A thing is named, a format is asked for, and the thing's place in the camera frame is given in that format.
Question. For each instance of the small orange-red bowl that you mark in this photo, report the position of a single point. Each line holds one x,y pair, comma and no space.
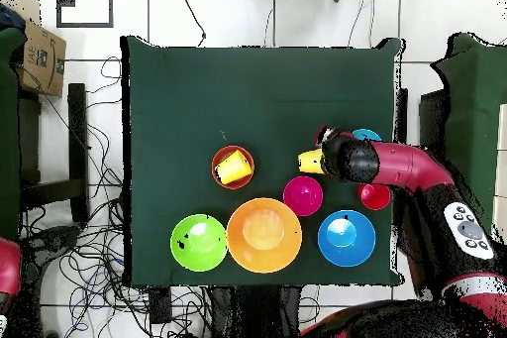
222,155

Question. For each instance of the orange-yellow cup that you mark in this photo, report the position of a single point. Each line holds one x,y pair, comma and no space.
305,161

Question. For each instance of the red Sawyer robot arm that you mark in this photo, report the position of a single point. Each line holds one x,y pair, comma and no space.
412,165

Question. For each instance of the black square frame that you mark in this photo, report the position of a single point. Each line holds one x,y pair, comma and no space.
85,25

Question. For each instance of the cardboard box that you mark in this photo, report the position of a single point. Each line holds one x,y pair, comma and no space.
41,60

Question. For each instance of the large orange-yellow bowl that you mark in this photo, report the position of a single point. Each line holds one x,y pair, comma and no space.
263,235

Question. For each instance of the dark green tablecloth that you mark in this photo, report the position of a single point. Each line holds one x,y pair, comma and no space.
257,84

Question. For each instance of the large green bowl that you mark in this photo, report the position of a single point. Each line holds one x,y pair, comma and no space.
194,250

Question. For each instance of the small magenta bowl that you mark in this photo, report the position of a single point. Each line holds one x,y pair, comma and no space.
303,196

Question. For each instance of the white box stack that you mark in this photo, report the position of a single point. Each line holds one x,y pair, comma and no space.
502,163

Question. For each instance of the small light blue bowl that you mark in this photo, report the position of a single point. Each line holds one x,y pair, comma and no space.
366,135

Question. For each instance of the red cup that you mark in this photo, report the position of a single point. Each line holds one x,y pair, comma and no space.
374,197

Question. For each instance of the large blue bowl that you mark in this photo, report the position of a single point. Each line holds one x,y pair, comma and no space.
346,238

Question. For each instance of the green cloth-covered table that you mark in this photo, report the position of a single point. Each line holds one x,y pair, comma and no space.
475,96
8,155

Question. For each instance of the black metal stand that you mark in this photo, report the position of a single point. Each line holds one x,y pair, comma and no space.
78,135

